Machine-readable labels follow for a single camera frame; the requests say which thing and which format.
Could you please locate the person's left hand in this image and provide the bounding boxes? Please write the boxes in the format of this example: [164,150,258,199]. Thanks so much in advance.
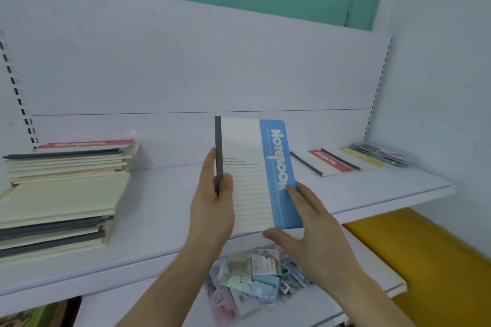
[188,146,235,251]

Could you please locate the person's right hand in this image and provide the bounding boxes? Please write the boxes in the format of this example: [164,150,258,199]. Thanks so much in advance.
[262,181,365,293]

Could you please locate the blue-striped white notebook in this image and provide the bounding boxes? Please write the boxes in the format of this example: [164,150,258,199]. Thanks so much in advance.
[214,115,304,238]

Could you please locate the red-striped white notebook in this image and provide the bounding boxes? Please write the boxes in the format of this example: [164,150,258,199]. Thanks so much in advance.
[289,148,355,177]

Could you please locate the yellow-striped white notebook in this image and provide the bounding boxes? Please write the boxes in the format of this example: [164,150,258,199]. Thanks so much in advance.
[321,146,388,171]

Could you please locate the stack of notebooks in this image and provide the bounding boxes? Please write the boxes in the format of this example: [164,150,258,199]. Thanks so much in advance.
[0,138,140,266]

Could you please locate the person's left forearm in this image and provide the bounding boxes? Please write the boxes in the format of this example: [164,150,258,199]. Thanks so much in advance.
[115,242,221,327]

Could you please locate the person's right forearm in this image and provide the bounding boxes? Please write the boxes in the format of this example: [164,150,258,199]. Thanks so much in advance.
[329,273,417,327]

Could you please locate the heap of small packets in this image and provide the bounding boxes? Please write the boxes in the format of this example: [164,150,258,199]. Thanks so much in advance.
[205,244,314,327]

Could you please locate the pink packets bundle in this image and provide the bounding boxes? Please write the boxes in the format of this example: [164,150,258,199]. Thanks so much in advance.
[349,142,409,169]

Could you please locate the white slotted shelf upright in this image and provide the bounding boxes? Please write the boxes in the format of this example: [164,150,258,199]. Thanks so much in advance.
[0,30,39,147]
[362,37,393,142]

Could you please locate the white shelf back panel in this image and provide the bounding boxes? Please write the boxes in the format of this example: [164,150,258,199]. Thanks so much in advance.
[0,0,392,182]

